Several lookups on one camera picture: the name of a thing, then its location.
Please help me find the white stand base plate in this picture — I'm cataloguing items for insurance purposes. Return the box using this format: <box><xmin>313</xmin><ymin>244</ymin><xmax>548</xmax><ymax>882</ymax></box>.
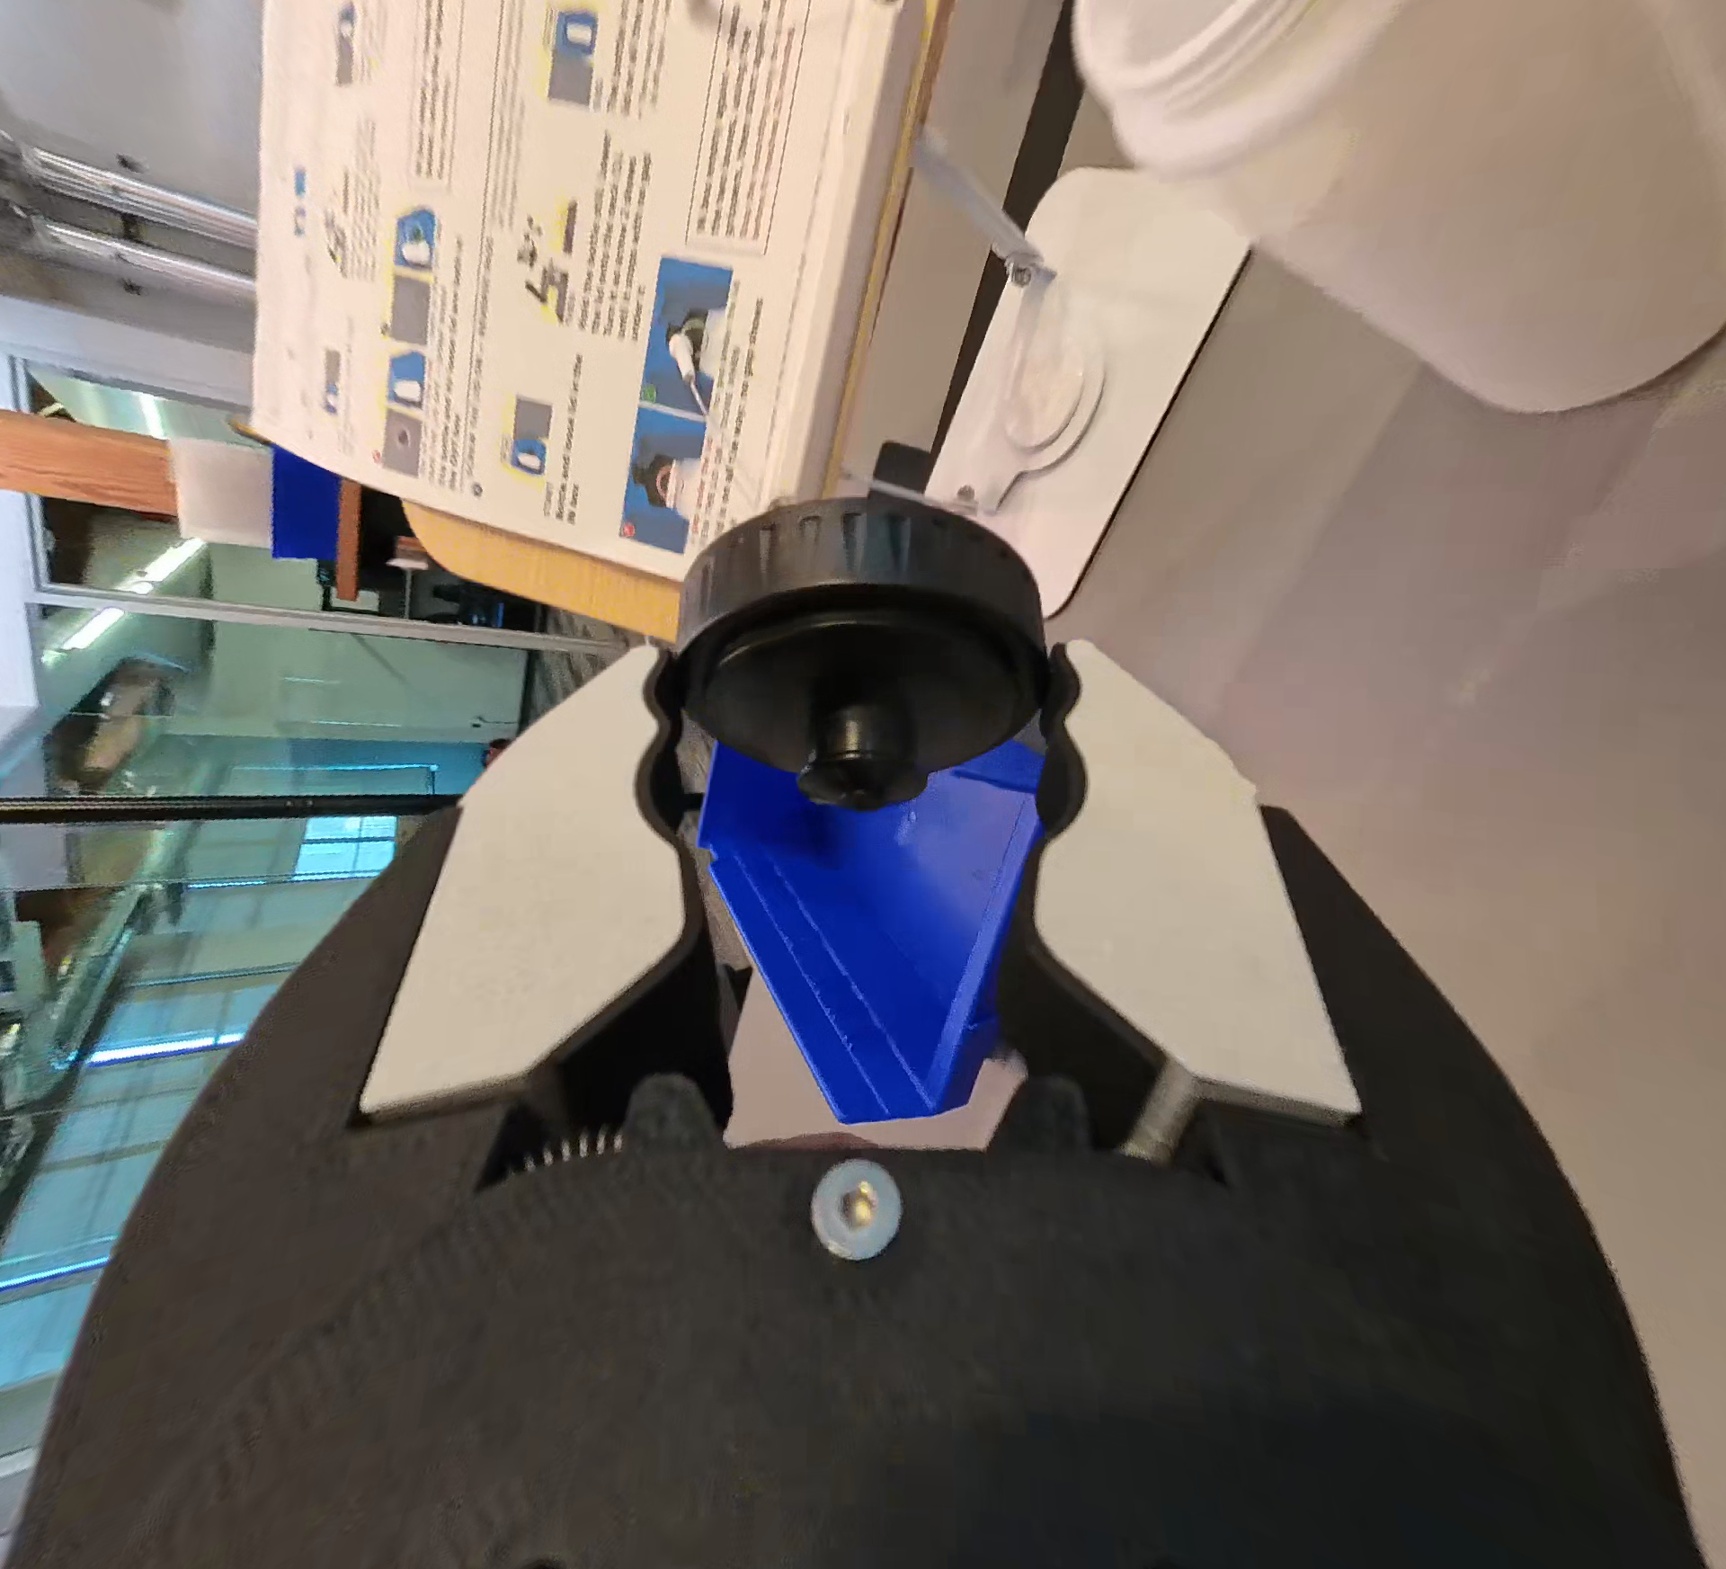
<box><xmin>928</xmin><ymin>166</ymin><xmax>1253</xmax><ymax>616</ymax></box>

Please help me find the clear acrylic stand support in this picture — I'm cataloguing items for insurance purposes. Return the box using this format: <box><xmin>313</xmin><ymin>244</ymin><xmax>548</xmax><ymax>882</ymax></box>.
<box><xmin>917</xmin><ymin>132</ymin><xmax>1108</xmax><ymax>452</ymax></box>

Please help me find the black bottle lid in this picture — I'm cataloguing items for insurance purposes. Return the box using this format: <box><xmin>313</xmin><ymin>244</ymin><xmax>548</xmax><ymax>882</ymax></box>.
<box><xmin>678</xmin><ymin>497</ymin><xmax>1054</xmax><ymax>810</ymax></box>

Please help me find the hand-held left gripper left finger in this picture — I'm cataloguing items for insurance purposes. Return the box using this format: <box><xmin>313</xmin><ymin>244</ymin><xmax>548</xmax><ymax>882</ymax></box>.
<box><xmin>357</xmin><ymin>647</ymin><xmax>704</xmax><ymax>1126</ymax></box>

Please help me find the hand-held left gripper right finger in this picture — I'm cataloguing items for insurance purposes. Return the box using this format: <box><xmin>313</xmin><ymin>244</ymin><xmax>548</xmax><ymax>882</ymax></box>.
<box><xmin>1033</xmin><ymin>638</ymin><xmax>1365</xmax><ymax>1159</ymax></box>

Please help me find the white plastic bottle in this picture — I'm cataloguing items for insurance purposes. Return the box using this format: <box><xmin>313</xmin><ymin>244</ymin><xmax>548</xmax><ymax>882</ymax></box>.
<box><xmin>1072</xmin><ymin>0</ymin><xmax>1726</xmax><ymax>414</ymax></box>

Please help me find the printed instruction sheet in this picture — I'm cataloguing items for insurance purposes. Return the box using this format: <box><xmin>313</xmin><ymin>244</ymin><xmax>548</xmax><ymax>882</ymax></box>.
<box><xmin>250</xmin><ymin>0</ymin><xmax>930</xmax><ymax>586</ymax></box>

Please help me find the blue plastic bin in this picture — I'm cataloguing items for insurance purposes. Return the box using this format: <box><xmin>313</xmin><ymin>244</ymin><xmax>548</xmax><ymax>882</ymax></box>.
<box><xmin>698</xmin><ymin>739</ymin><xmax>1049</xmax><ymax>1126</ymax></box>

